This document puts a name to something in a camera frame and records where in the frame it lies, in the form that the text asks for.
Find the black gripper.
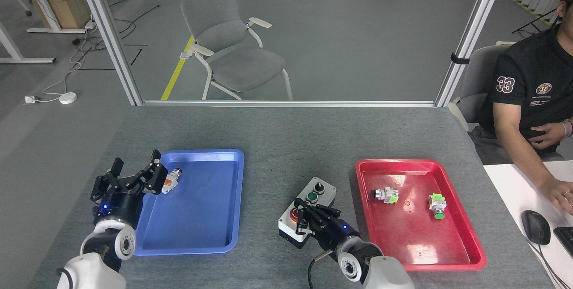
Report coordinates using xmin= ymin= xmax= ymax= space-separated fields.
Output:
xmin=293 ymin=198 xmax=361 ymax=251
xmin=90 ymin=149 xmax=168 ymax=231

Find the grey control box with buttons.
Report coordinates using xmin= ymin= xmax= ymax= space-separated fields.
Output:
xmin=278 ymin=176 xmax=337 ymax=249

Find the black computer mouse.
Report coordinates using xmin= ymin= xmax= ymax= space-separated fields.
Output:
xmin=521 ymin=210 xmax=551 ymax=246

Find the person's left hand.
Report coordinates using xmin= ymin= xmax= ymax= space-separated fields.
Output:
xmin=528 ymin=121 xmax=568 ymax=150

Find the person's right hand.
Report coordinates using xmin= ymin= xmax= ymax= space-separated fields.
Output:
xmin=550 ymin=178 xmax=573 ymax=216

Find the blue plastic tray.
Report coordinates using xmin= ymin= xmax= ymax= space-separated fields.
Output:
xmin=133 ymin=149 xmax=245 ymax=256

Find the red plastic tray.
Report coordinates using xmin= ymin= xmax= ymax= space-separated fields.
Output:
xmin=355 ymin=159 xmax=487 ymax=272

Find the grey chair with white armrests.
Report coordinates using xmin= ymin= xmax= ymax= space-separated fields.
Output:
xmin=180 ymin=0 xmax=294 ymax=101

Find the white side table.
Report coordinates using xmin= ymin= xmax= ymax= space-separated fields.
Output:
xmin=483 ymin=160 xmax=573 ymax=289

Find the grey fabric office chair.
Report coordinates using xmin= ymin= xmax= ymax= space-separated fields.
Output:
xmin=448 ymin=44 xmax=513 ymax=132

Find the black keyboard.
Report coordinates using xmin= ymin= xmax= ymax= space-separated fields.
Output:
xmin=554 ymin=226 xmax=573 ymax=258

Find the person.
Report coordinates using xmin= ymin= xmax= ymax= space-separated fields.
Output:
xmin=470 ymin=0 xmax=573 ymax=216

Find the black tripod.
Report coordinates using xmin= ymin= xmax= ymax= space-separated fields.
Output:
xmin=512 ymin=7 xmax=562 ymax=34

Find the red push button switch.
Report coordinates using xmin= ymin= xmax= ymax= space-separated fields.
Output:
xmin=161 ymin=168 xmax=183 ymax=194

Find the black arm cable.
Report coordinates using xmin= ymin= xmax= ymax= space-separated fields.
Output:
xmin=308 ymin=249 xmax=334 ymax=289

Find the black push button switch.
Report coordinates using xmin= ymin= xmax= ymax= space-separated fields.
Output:
xmin=370 ymin=187 xmax=399 ymax=204

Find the silver frame rail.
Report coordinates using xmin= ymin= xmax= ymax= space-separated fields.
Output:
xmin=142 ymin=100 xmax=437 ymax=108

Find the green push button switch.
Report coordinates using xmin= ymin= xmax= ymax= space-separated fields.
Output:
xmin=428 ymin=193 xmax=447 ymax=220

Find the white floor cable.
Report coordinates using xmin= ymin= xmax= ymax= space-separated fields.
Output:
xmin=37 ymin=34 xmax=92 ymax=101

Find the silver frame post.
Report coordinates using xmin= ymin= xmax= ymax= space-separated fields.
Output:
xmin=72 ymin=0 xmax=144 ymax=106
xmin=435 ymin=0 xmax=511 ymax=107

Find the black floor cable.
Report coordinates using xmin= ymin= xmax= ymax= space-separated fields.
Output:
xmin=72 ymin=5 xmax=160 ymax=64

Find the white desk leg frame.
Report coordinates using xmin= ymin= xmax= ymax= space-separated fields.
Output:
xmin=0 ymin=21 xmax=56 ymax=64
xmin=19 ymin=0 xmax=88 ymax=34

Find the black mouse cable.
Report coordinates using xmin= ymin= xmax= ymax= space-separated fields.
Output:
xmin=529 ymin=242 xmax=570 ymax=289

